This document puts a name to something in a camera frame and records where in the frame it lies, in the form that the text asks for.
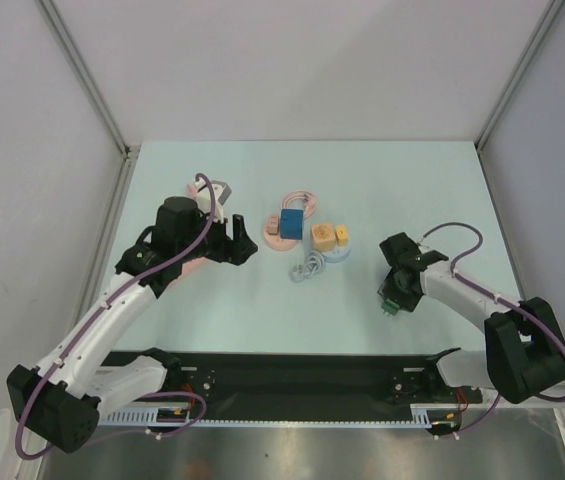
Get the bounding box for yellow plug adapter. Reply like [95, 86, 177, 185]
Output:
[335, 225, 350, 247]

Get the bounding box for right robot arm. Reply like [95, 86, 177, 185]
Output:
[378, 232, 565, 404]

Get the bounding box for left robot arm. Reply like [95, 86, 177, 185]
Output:
[6, 196, 258, 460]

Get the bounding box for green plug adapter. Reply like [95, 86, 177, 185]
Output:
[381, 299, 400, 316]

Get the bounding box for blue cube socket adapter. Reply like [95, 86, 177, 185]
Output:
[279, 208, 304, 240]

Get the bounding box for left aluminium frame post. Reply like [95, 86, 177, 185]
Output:
[34, 0, 131, 158]

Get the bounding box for aluminium frame post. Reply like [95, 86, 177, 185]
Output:
[474, 0, 565, 155]
[34, 0, 131, 158]

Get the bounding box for tan cube plug adapter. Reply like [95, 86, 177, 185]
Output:
[311, 223, 337, 252]

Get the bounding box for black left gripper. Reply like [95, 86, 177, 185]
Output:
[177, 205, 256, 266]

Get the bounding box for aluminium front frame rail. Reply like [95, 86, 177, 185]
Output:
[481, 389, 565, 409]

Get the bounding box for right aluminium frame post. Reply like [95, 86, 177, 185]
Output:
[474, 0, 565, 155]

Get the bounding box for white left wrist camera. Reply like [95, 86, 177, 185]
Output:
[189, 180, 232, 222]

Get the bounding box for round blue power strip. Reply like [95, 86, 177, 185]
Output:
[289, 245, 352, 283]

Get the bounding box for long pink power strip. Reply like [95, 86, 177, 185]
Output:
[181, 258, 207, 277]

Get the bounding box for pink brown USB charger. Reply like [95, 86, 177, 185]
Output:
[265, 215, 280, 236]

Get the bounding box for round pink power strip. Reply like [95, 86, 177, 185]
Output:
[263, 226, 300, 252]

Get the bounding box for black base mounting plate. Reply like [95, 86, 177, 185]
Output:
[96, 349, 493, 426]

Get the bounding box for left aluminium side rail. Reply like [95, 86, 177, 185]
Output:
[72, 145, 141, 326]

